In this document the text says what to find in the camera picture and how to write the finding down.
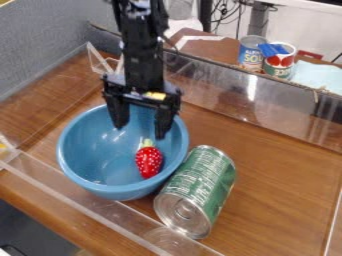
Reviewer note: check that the clear acrylic front barrier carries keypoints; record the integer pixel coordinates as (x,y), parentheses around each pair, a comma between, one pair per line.
(106,227)

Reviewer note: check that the grey metal pole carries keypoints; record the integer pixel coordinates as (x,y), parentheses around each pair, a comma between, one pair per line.
(258,19)

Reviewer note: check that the clear acrylic back barrier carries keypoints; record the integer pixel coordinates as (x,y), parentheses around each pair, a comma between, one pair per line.
(202,66)

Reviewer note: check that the blue soup can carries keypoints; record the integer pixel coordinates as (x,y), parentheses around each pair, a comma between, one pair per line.
(250,57)

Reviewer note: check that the clear acrylic barrier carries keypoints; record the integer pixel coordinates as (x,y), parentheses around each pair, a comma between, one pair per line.
(106,227)
(202,66)

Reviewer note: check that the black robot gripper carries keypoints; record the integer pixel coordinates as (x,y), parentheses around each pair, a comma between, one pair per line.
(142,20)

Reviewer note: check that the blue plastic bowl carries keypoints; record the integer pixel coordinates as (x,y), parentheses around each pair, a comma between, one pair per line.
(97,153)

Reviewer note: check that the red toy strawberry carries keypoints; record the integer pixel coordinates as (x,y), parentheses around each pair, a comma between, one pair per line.
(149,159)

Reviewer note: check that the green labelled tin can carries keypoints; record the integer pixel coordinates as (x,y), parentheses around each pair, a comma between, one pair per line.
(193,197)

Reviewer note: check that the light blue cloth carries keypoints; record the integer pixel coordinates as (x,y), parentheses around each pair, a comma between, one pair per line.
(318,76)

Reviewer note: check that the blue plastic piece on can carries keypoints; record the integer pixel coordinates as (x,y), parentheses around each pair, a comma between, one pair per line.
(270,50)

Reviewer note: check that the red and white tomato can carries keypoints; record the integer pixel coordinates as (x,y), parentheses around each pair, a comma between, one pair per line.
(280,64)

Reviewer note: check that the clear acrylic triangle bracket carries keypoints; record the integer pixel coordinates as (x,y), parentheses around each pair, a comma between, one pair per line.
(105,65)

